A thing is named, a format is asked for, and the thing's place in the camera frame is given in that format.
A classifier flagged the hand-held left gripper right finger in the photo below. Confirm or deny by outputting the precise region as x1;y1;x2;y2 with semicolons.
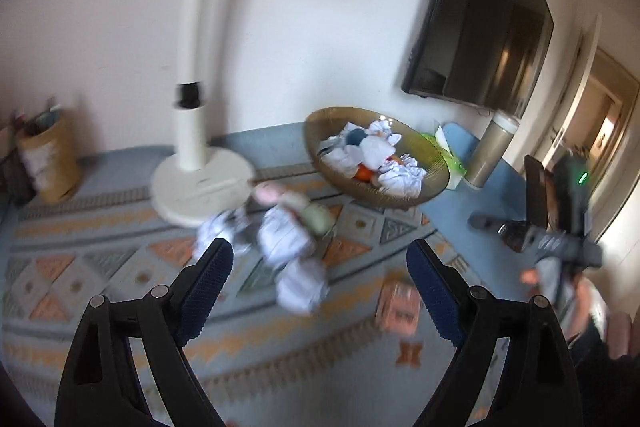
406;238;583;427

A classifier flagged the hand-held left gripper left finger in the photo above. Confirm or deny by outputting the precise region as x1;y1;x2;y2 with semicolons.
54;237;235;427

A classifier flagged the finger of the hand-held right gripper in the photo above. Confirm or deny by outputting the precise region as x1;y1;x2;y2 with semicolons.
468;214;526;248
523;155;550;228

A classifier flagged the white paper ball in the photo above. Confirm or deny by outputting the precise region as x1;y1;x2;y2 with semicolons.
276;257;331;315
257;206;313;265
360;119;402;168
195;209;256;258
377;154;426;198

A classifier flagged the brown ribbed bowl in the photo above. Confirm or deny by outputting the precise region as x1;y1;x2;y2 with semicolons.
304;107;451;208

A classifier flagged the person's right forearm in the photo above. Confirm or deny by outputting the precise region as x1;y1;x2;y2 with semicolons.
607;312;640;360

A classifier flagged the person's right hand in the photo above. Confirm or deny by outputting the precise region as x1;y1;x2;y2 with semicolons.
520;267;611;340

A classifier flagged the orange striped packet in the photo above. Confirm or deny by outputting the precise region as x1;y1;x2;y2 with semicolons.
375;279;423;339

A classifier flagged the grey thermos cup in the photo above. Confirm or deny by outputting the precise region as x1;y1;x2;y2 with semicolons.
465;109;521;190

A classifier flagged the patterned woven mat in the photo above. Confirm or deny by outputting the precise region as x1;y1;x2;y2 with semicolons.
0;162;501;427

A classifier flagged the green tissue packet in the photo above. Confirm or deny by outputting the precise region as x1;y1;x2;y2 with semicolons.
420;122;468;192

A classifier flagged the small pink soft item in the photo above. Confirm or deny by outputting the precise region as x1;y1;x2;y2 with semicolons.
252;183;291;208

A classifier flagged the small pale green item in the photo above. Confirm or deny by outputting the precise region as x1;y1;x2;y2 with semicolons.
292;202;336;238

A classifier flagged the white desk lamp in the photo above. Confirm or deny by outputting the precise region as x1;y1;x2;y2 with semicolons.
150;0;256;229

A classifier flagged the beige cylindrical pen holder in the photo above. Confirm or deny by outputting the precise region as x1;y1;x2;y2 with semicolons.
17;109;83;202

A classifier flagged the black mesh pen holder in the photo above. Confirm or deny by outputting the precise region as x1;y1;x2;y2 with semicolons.
0;147;36;208

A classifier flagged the bunch of pens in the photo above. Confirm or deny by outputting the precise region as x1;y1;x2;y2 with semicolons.
14;103;63;128

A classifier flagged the wooden door frame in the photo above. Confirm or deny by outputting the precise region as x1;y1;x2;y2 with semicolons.
550;14;640;238

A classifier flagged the black wall television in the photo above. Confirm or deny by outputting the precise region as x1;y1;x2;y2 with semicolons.
401;0;555;120

